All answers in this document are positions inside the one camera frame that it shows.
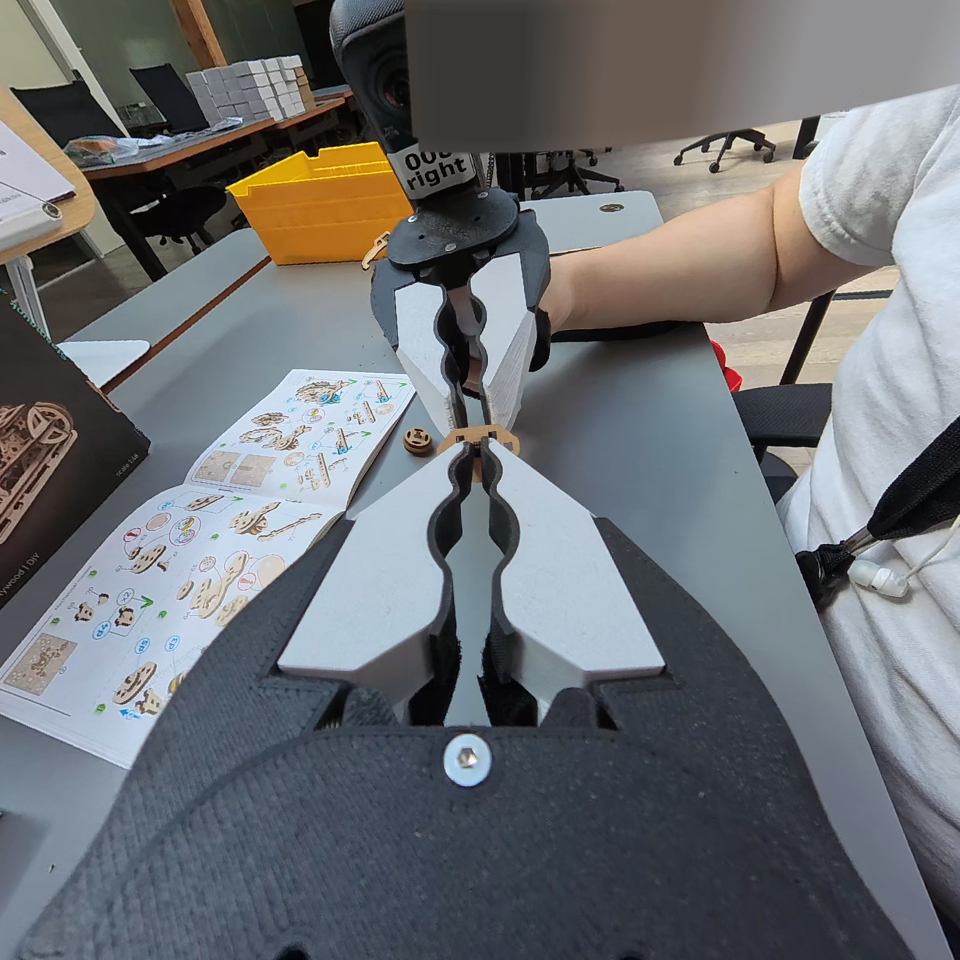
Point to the small wooden wheel piece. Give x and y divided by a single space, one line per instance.
418 441

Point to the open instruction booklet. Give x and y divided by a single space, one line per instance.
225 540

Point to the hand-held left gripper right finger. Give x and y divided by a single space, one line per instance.
585 600

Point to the black office chair base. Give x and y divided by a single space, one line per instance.
724 142
570 176

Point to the black padded wrist rest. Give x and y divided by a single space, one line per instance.
637 330

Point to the wooden oval frame piece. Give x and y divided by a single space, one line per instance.
499 433

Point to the clear bag of parts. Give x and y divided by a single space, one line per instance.
101 148

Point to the yellow plastic bin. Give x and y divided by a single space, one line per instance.
322 202

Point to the black model kit box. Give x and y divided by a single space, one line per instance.
45 450

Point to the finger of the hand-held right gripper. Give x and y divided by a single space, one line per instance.
506 330
418 337

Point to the red object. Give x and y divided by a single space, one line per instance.
726 364

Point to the stack of small white boxes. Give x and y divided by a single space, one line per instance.
247 86

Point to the black mesh office chair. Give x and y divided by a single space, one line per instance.
169 97
64 112

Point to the person's right hand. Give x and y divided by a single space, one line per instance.
471 379

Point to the wooden clipboard stand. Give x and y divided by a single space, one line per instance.
75 217

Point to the person's white shirt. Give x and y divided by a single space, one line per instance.
885 375

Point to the background wooden desk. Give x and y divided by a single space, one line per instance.
187 146

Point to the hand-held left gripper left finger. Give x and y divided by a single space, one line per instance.
367 600

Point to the person's right forearm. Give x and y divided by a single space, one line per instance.
675 262

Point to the grey desk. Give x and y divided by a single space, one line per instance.
637 450

